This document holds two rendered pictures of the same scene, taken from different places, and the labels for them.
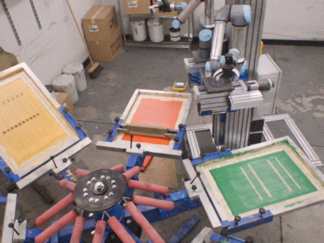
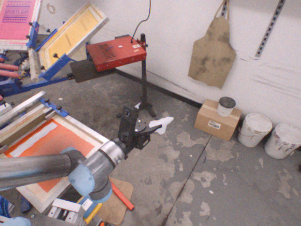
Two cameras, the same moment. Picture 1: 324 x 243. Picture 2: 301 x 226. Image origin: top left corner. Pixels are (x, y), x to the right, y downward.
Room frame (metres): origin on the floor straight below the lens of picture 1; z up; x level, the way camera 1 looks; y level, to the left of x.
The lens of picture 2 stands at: (3.13, -0.46, 2.16)
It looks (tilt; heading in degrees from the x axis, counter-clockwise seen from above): 46 degrees down; 106
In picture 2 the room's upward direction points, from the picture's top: straight up
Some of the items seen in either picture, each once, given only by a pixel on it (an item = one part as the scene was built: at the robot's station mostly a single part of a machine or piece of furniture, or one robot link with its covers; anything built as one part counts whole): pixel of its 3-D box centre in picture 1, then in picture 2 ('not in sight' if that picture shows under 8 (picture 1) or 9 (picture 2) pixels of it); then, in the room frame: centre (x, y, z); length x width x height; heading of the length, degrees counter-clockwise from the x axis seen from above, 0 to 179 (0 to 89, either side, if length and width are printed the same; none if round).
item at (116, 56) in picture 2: not in sight; (117, 52); (2.20, 1.36, 1.06); 0.61 x 0.46 x 0.12; 42
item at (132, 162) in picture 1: (133, 160); not in sight; (1.62, 0.25, 1.02); 0.17 x 0.06 x 0.05; 162
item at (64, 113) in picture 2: (115, 132); (56, 110); (2.01, 0.42, 0.98); 0.30 x 0.05 x 0.07; 162
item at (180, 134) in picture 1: (179, 139); not in sight; (1.84, -0.11, 0.98); 0.30 x 0.05 x 0.07; 162
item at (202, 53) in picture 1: (205, 50); not in sight; (2.67, -0.46, 1.31); 0.15 x 0.15 x 0.10
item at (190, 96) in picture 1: (154, 117); (44, 145); (2.16, 0.08, 0.97); 0.79 x 0.58 x 0.04; 162
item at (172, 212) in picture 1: (202, 201); not in sight; (1.28, -0.21, 0.90); 1.24 x 0.06 x 0.06; 102
